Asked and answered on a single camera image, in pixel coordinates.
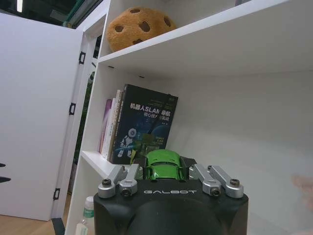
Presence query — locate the white shelf unit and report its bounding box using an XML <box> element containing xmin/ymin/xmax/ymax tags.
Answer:
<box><xmin>64</xmin><ymin>0</ymin><xmax>313</xmax><ymax>235</ymax></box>

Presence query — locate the black stand base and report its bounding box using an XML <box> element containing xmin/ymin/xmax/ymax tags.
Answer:
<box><xmin>50</xmin><ymin>217</ymin><xmax>66</xmax><ymax>235</ymax></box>

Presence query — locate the white spine book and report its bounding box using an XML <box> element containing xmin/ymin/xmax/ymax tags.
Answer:
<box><xmin>101</xmin><ymin>89</ymin><xmax>124</xmax><ymax>160</ymax></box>

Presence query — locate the clear bottle green label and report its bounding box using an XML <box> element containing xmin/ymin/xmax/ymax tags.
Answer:
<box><xmin>82</xmin><ymin>195</ymin><xmax>95</xmax><ymax>219</ymax></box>

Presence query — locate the black robot SLAM book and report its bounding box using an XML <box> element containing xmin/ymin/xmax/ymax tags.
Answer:
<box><xmin>109</xmin><ymin>84</ymin><xmax>179</xmax><ymax>165</ymax></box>

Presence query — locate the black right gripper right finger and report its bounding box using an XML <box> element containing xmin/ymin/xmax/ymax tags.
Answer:
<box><xmin>179</xmin><ymin>156</ymin><xmax>245</xmax><ymax>199</ymax></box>

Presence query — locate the green toy car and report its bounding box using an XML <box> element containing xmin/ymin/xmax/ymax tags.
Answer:
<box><xmin>144</xmin><ymin>149</ymin><xmax>187</xmax><ymax>181</ymax></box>

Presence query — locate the pink purple book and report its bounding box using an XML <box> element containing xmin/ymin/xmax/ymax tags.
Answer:
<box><xmin>97</xmin><ymin>98</ymin><xmax>113</xmax><ymax>154</ymax></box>

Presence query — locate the clear plastic bottle white cap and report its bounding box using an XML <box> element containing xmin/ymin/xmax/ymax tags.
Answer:
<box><xmin>75</xmin><ymin>218</ymin><xmax>89</xmax><ymax>235</ymax></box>

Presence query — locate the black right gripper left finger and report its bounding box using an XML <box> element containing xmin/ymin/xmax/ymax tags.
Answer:
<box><xmin>98</xmin><ymin>163</ymin><xmax>140</xmax><ymax>199</ymax></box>

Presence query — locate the white partition panel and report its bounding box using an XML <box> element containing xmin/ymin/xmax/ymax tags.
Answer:
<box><xmin>0</xmin><ymin>11</ymin><xmax>87</xmax><ymax>222</ymax></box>

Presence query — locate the brown cookie plush pillow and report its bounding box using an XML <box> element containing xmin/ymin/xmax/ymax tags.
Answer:
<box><xmin>106</xmin><ymin>7</ymin><xmax>177</xmax><ymax>52</ymax></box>

